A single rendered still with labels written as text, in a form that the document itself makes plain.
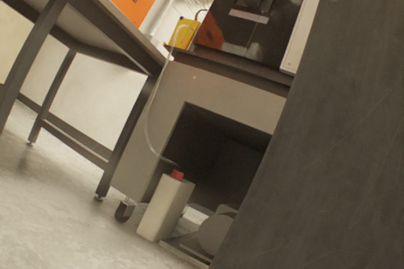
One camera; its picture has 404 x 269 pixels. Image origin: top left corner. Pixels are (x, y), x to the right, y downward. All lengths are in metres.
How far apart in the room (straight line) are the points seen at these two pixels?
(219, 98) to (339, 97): 0.85
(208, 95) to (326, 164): 0.89
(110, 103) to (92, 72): 0.47
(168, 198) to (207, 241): 0.23
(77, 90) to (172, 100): 2.18
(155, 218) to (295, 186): 0.96
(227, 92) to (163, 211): 0.50
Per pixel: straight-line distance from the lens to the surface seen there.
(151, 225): 1.14
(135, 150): 1.12
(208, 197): 1.69
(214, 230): 1.12
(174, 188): 1.10
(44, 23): 0.87
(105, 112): 2.84
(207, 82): 1.08
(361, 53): 0.23
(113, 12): 0.99
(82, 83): 3.18
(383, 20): 0.25
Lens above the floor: 0.38
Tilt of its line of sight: 7 degrees up
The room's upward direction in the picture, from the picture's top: 25 degrees clockwise
